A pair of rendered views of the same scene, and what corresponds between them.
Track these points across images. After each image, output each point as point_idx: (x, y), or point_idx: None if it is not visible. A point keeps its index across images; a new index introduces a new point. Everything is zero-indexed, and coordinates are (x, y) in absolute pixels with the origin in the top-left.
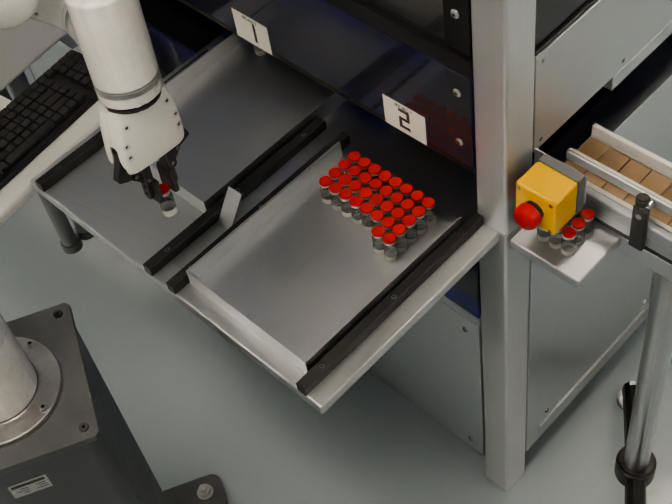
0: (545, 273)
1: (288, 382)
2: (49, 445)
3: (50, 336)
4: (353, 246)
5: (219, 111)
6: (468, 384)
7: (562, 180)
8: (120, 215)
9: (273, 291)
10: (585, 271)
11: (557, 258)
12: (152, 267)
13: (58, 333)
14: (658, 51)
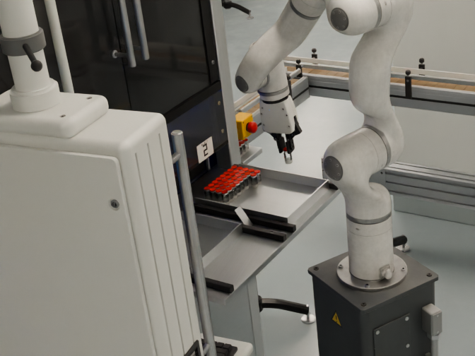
0: None
1: (334, 193)
2: (393, 248)
3: (331, 267)
4: (254, 193)
5: None
6: (244, 304)
7: (239, 114)
8: (247, 260)
9: (286, 205)
10: (256, 147)
11: (250, 152)
12: (284, 233)
13: (328, 265)
14: None
